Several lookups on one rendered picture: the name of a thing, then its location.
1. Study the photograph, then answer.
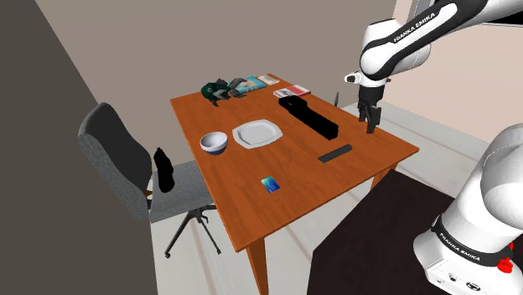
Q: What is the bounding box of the blue card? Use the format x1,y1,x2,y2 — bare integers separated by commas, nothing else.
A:
261,175,282,194

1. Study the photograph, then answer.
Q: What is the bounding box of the blue book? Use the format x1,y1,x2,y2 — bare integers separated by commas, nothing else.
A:
238,75,269,94

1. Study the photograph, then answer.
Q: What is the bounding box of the dark robot stand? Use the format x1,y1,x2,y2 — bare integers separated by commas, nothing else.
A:
306,168,455,295

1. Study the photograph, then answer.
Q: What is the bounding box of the white square plate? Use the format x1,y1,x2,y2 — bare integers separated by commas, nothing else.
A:
231,118,284,151

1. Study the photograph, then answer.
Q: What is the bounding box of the small pale book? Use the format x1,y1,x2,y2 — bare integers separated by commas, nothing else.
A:
256,74,282,86

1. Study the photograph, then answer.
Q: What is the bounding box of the white and blue bowl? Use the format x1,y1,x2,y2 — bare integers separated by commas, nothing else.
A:
199,131,229,157

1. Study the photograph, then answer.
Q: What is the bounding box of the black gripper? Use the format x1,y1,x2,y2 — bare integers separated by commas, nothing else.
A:
357,84,386,135

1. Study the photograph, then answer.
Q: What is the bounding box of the black bottle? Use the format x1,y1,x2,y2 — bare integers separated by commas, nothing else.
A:
153,147,176,194

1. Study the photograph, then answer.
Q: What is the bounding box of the black remote control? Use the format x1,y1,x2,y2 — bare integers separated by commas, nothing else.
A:
318,143,354,164

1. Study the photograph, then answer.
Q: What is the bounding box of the red and white book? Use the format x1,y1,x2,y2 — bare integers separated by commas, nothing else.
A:
272,84,312,100

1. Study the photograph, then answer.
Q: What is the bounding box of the green fish figure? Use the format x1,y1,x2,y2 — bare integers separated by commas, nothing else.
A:
199,77,249,107

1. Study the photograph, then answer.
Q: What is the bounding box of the grey office chair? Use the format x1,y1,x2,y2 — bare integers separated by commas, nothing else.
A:
77,101,223,260

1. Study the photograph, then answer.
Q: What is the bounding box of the orange wooden table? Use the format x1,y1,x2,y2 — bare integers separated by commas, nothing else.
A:
169,73,421,295

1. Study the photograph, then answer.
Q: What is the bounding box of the long black box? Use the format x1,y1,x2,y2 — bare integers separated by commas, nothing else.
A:
277,96,339,142

